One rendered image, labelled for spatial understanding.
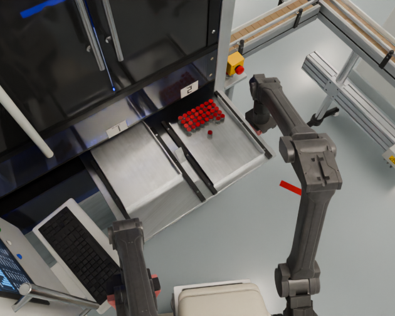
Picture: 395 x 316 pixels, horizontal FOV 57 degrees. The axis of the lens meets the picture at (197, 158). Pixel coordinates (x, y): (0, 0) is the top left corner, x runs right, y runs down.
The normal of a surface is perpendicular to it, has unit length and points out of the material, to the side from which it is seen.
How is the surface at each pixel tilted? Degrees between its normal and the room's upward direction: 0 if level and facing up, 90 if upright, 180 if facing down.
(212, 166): 0
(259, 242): 0
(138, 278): 41
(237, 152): 0
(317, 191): 62
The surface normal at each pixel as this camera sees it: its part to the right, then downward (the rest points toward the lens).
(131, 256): -0.01, -0.91
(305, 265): 0.09, 0.59
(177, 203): 0.01, -0.43
